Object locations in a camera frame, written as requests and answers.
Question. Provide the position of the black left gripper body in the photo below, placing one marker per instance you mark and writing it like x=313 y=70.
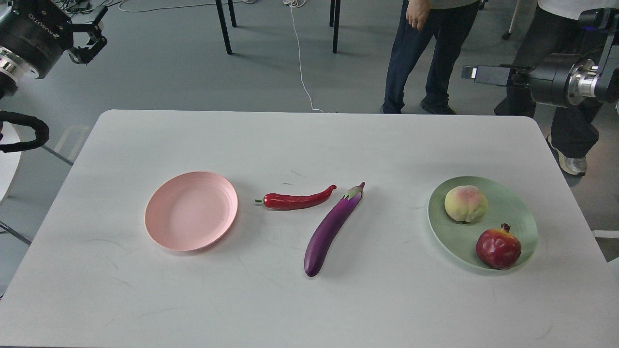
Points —
x=30 y=30

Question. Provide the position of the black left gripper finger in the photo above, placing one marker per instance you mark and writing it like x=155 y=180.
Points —
x=96 y=40

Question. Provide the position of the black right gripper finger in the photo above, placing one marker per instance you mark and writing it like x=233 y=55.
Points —
x=503 y=75

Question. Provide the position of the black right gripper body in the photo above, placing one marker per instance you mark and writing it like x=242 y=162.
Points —
x=550 y=81

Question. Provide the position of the yellow-green peach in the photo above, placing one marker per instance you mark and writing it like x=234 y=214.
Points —
x=466 y=204

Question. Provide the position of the red pomegranate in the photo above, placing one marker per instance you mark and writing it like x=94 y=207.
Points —
x=498 y=248

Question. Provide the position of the red chili pepper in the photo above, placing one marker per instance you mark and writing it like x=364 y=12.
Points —
x=281 y=202

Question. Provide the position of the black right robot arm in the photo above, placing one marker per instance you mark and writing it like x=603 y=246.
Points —
x=598 y=80

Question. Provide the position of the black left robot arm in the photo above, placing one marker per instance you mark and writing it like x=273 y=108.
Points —
x=14 y=68

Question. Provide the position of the person in black trousers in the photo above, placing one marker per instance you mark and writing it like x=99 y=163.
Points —
x=555 y=30

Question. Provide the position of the green plastic plate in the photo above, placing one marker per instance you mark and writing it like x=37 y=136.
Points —
x=504 y=206

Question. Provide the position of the black table leg left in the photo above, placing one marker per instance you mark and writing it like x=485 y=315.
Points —
x=223 y=23

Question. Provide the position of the black table leg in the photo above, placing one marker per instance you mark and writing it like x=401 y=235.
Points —
x=334 y=18
x=223 y=23

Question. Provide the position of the black table leg right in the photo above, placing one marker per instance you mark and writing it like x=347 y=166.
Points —
x=334 y=18

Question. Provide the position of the pink plastic plate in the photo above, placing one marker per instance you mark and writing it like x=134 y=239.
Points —
x=191 y=211

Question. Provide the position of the purple eggplant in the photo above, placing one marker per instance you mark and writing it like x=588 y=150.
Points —
x=322 y=238

